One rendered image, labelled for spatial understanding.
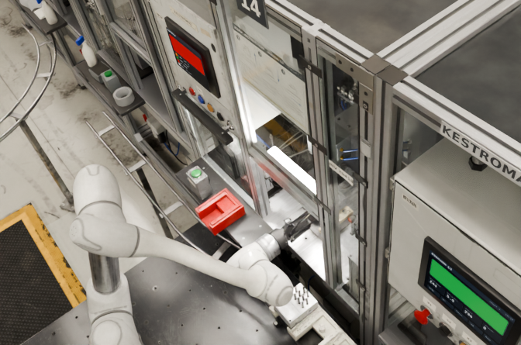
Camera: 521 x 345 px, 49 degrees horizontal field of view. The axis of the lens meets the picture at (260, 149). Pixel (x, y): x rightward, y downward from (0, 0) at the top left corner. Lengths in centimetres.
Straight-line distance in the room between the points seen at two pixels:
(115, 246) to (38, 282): 191
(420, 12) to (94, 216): 104
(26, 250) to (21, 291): 28
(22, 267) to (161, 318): 147
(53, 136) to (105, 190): 260
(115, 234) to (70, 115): 281
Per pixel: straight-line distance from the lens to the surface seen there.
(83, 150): 414
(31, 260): 370
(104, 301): 221
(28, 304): 354
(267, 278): 186
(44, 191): 401
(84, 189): 179
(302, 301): 202
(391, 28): 126
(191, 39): 179
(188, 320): 238
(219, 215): 231
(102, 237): 168
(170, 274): 250
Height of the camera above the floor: 277
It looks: 48 degrees down
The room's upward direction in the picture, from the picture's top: 11 degrees counter-clockwise
